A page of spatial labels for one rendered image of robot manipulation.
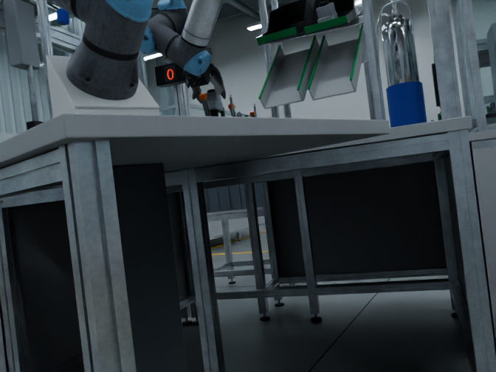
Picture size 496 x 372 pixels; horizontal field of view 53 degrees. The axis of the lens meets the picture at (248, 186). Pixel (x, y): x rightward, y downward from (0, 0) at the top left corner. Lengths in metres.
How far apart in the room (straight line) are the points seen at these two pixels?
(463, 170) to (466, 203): 0.08
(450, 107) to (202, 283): 1.63
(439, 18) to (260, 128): 2.01
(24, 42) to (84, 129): 1.95
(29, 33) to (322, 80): 1.50
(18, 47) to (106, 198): 1.93
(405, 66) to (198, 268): 1.33
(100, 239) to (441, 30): 2.28
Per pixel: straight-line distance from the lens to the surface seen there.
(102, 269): 0.62
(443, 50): 2.67
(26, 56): 2.52
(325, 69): 1.60
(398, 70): 2.31
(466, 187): 1.30
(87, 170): 0.62
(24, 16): 2.59
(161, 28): 1.46
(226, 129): 0.73
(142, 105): 1.11
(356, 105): 12.38
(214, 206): 3.68
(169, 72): 1.87
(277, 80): 1.62
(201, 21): 1.37
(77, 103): 1.05
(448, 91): 2.63
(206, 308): 1.46
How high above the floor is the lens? 0.75
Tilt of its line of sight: 1 degrees up
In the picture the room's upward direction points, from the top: 7 degrees counter-clockwise
